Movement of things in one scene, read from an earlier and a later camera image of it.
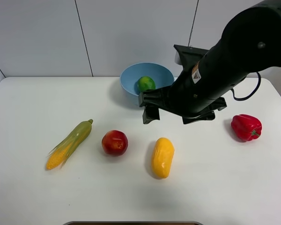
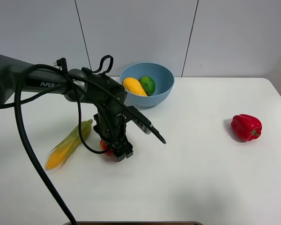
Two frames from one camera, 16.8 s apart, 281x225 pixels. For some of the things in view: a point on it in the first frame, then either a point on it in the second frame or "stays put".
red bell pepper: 246,128 stays put
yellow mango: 162,157 → 133,85
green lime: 146,83 stays put
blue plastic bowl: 161,75 stays put
